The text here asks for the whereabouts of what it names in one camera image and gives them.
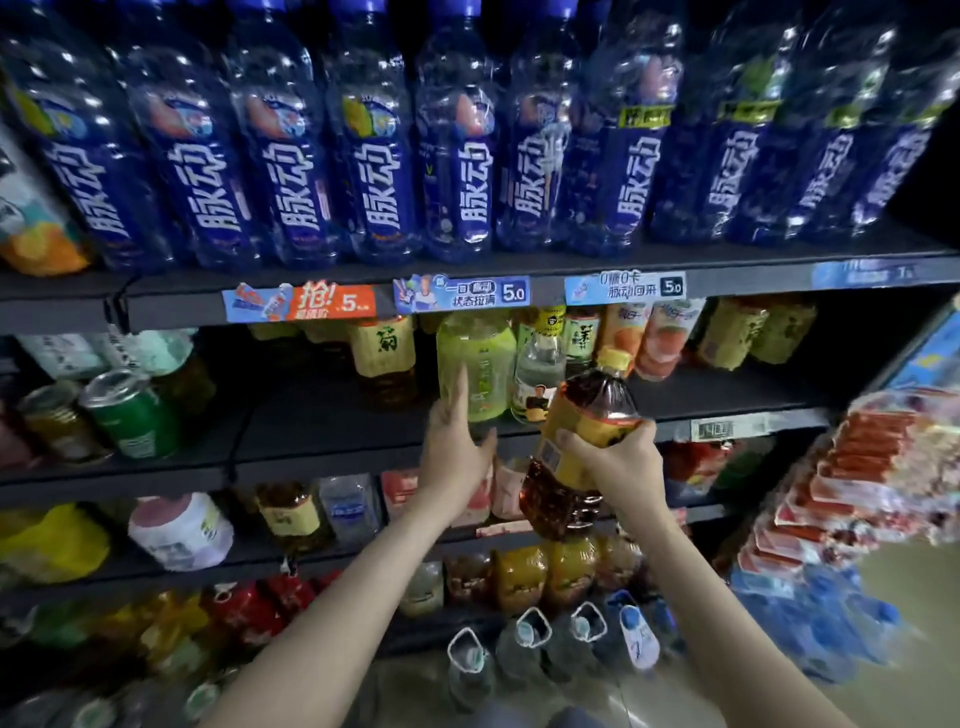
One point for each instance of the orange promotional price tag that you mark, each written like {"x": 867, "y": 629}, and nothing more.
{"x": 300, "y": 302}

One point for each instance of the group of large water bottles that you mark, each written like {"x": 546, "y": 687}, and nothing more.
{"x": 548, "y": 653}

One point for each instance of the gold lid metal tin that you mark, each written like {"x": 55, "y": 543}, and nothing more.
{"x": 57, "y": 423}

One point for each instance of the person's right hand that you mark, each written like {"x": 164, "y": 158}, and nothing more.
{"x": 630, "y": 488}

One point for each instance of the blue standing banner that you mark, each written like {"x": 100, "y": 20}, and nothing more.
{"x": 927, "y": 353}

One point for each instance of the brown tea bottle yellow label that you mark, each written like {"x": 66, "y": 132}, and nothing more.
{"x": 384, "y": 353}

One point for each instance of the orange brown label bottle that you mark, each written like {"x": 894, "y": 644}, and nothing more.
{"x": 578, "y": 413}

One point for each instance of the hanging red snack packets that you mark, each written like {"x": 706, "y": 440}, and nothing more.
{"x": 863, "y": 473}

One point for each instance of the yellow green drink bottle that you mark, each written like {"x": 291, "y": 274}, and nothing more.
{"x": 477, "y": 360}

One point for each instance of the white squat drink bottle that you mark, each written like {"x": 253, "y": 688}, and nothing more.
{"x": 180, "y": 533}

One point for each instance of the small green drink can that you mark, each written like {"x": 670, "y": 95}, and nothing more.
{"x": 132, "y": 417}

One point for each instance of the person's left forearm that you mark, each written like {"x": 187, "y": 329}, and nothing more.
{"x": 330, "y": 638}

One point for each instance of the row of dark blue sports bottles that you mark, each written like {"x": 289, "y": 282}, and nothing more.
{"x": 450, "y": 165}

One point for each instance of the dark grey metal shelf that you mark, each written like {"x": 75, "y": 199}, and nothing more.
{"x": 195, "y": 297}

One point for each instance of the person's right forearm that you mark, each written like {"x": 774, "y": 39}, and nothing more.
{"x": 735, "y": 638}

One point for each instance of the person's left hand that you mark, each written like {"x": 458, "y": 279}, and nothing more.
{"x": 458, "y": 465}

